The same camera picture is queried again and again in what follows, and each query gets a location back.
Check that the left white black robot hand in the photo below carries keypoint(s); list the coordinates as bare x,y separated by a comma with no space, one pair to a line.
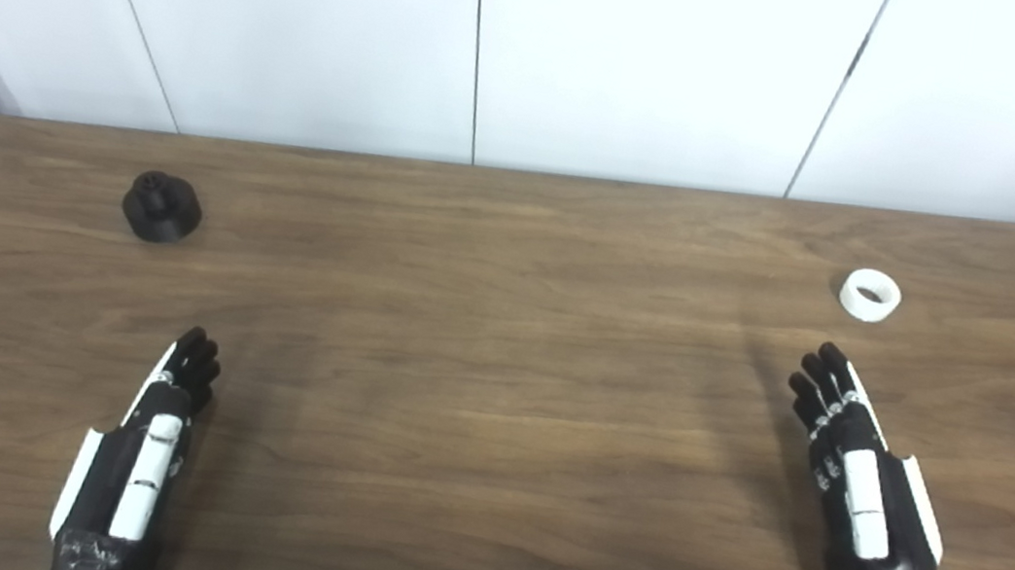
135,471

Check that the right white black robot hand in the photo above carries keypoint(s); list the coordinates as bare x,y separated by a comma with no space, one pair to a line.
865,509

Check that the round black gear part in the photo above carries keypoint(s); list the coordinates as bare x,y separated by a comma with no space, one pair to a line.
162,210

